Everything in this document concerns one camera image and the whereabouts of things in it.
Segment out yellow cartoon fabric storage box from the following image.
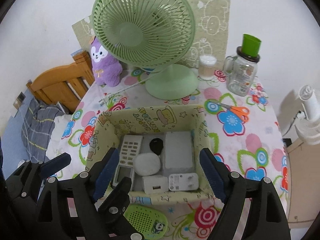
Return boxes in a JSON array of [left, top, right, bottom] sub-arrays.
[[86, 105, 213, 205]]

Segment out translucent grey plastic case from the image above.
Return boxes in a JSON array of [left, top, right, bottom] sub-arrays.
[[162, 131, 195, 175]]

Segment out black round object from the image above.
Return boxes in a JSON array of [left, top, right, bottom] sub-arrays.
[[149, 138, 164, 156]]

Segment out beige cartoon board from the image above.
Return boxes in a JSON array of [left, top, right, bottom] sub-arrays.
[[72, 0, 230, 69]]

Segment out green desk fan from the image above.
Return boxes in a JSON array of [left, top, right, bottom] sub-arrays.
[[92, 0, 199, 100]]

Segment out glass mason jar mug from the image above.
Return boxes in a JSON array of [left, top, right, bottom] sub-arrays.
[[223, 46, 260, 96]]

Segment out white 45W charger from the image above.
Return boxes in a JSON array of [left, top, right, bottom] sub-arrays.
[[168, 173, 199, 192]]

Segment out grey remote control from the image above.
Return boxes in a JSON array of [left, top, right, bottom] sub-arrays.
[[112, 134, 143, 189]]

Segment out orange handled scissors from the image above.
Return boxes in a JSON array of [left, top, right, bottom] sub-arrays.
[[213, 100, 250, 122]]

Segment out wooden chair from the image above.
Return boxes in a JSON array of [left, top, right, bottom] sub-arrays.
[[26, 49, 94, 113]]

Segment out green cup on jar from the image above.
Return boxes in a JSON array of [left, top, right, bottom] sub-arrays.
[[241, 34, 261, 57]]

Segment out floral tablecloth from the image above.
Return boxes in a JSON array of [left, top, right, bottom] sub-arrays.
[[44, 64, 291, 240]]

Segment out purple plush toy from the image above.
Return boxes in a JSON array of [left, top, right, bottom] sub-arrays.
[[90, 37, 123, 87]]

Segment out green perforated panda case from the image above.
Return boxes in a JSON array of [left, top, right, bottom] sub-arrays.
[[124, 204, 168, 239]]

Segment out grey plaid cloth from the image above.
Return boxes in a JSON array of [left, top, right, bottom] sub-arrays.
[[21, 98, 64, 163]]

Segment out cotton swab container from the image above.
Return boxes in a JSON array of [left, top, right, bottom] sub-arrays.
[[199, 55, 217, 80]]

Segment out white oval pebble object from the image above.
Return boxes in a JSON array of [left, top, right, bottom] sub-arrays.
[[133, 153, 161, 177]]

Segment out white standing fan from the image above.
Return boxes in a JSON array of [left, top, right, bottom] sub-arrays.
[[294, 85, 320, 145]]

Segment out white USB charger cube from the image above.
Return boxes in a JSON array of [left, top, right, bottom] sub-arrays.
[[142, 175, 169, 194]]

